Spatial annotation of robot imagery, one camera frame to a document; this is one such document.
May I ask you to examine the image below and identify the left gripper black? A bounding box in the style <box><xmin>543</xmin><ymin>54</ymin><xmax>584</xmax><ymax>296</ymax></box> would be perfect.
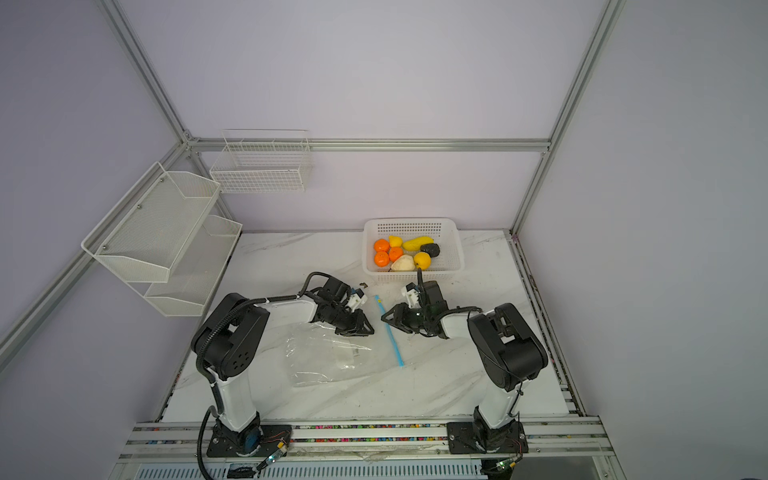
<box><xmin>328</xmin><ymin>304</ymin><xmax>375</xmax><ymax>338</ymax></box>

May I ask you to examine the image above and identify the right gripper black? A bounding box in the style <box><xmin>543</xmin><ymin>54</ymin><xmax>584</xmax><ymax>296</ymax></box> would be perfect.
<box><xmin>382</xmin><ymin>304</ymin><xmax>433</xmax><ymax>332</ymax></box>

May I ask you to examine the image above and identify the clear zip top bag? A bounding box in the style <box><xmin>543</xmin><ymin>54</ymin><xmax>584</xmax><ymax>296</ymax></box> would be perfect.
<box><xmin>274</xmin><ymin>298</ymin><xmax>404</xmax><ymax>387</ymax></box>

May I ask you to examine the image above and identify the round yellow fruit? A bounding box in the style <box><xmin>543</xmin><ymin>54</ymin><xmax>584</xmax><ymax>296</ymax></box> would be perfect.
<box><xmin>413</xmin><ymin>252</ymin><xmax>432</xmax><ymax>271</ymax></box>

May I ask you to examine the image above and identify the white plastic perforated basket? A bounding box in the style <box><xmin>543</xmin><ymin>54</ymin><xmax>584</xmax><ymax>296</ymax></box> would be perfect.
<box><xmin>362</xmin><ymin>218</ymin><xmax>465</xmax><ymax>282</ymax></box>

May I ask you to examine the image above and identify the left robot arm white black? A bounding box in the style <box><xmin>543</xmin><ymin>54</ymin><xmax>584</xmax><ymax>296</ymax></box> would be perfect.
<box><xmin>190</xmin><ymin>272</ymin><xmax>375</xmax><ymax>457</ymax></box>

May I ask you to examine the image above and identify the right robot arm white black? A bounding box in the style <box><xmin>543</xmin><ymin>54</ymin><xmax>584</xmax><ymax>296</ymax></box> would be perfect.
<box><xmin>381</xmin><ymin>281</ymin><xmax>549</xmax><ymax>455</ymax></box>

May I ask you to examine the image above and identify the white garlic bulb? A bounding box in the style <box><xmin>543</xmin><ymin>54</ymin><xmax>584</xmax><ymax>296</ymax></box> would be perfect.
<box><xmin>391</xmin><ymin>254</ymin><xmax>416</xmax><ymax>272</ymax></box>

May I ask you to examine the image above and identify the orange tangerine front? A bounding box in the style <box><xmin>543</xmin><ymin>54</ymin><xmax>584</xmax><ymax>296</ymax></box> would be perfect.
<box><xmin>374</xmin><ymin>251</ymin><xmax>390</xmax><ymax>268</ymax></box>

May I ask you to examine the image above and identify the orange tangerine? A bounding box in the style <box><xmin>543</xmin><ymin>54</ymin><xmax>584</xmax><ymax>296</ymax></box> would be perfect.
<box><xmin>388</xmin><ymin>246</ymin><xmax>404</xmax><ymax>263</ymax></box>
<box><xmin>374</xmin><ymin>251</ymin><xmax>390</xmax><ymax>268</ymax></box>
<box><xmin>373</xmin><ymin>239</ymin><xmax>390</xmax><ymax>252</ymax></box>

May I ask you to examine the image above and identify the orange tangerine middle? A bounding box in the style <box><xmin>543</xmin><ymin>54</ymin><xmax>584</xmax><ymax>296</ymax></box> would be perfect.
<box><xmin>388</xmin><ymin>246</ymin><xmax>404</xmax><ymax>263</ymax></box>

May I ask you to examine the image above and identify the black avocado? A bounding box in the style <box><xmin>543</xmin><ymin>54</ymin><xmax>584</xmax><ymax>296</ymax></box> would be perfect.
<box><xmin>420</xmin><ymin>243</ymin><xmax>441</xmax><ymax>258</ymax></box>

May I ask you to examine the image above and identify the orange tangerine back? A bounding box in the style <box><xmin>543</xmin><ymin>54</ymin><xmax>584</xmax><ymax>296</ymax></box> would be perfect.
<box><xmin>373</xmin><ymin>239</ymin><xmax>390</xmax><ymax>252</ymax></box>

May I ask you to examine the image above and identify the lower white mesh shelf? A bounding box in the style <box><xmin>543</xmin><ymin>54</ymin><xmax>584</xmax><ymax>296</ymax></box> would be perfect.
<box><xmin>143</xmin><ymin>215</ymin><xmax>242</xmax><ymax>317</ymax></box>

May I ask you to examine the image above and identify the white mesh shelf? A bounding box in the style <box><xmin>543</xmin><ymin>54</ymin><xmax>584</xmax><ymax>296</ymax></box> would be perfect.
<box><xmin>143</xmin><ymin>215</ymin><xmax>242</xmax><ymax>317</ymax></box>
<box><xmin>81</xmin><ymin>163</ymin><xmax>221</xmax><ymax>283</ymax></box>

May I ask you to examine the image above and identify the upper white mesh shelf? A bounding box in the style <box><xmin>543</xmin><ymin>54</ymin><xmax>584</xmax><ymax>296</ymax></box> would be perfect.
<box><xmin>81</xmin><ymin>163</ymin><xmax>221</xmax><ymax>283</ymax></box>

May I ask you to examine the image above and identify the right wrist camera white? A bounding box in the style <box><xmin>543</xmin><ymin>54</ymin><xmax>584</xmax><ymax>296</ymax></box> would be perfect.
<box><xmin>401</xmin><ymin>283</ymin><xmax>421</xmax><ymax>309</ymax></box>

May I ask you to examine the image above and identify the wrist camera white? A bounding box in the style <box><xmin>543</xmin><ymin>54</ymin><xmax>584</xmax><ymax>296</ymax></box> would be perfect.
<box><xmin>401</xmin><ymin>283</ymin><xmax>421</xmax><ymax>309</ymax></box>
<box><xmin>346</xmin><ymin>289</ymin><xmax>368</xmax><ymax>312</ymax></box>

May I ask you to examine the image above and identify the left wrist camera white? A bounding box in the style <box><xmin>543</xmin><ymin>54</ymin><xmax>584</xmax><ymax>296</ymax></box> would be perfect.
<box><xmin>346</xmin><ymin>289</ymin><xmax>368</xmax><ymax>312</ymax></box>

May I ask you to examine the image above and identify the black corrugated cable left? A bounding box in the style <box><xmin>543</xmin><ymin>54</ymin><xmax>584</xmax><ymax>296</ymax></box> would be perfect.
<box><xmin>193</xmin><ymin>271</ymin><xmax>337</xmax><ymax>480</ymax></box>

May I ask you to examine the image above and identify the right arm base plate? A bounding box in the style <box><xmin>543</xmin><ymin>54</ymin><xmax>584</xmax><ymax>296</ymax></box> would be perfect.
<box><xmin>446</xmin><ymin>420</ymin><xmax>529</xmax><ymax>455</ymax></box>

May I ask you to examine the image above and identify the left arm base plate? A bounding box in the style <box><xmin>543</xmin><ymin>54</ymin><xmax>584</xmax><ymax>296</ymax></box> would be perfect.
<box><xmin>205</xmin><ymin>421</ymin><xmax>293</xmax><ymax>458</ymax></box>

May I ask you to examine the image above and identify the white wire wall basket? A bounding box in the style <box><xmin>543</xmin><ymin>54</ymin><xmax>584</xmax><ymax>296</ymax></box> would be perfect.
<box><xmin>209</xmin><ymin>129</ymin><xmax>313</xmax><ymax>194</ymax></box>

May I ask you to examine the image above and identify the aluminium front rail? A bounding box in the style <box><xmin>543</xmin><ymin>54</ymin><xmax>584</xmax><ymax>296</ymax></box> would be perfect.
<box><xmin>118</xmin><ymin>416</ymin><xmax>616</xmax><ymax>463</ymax></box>

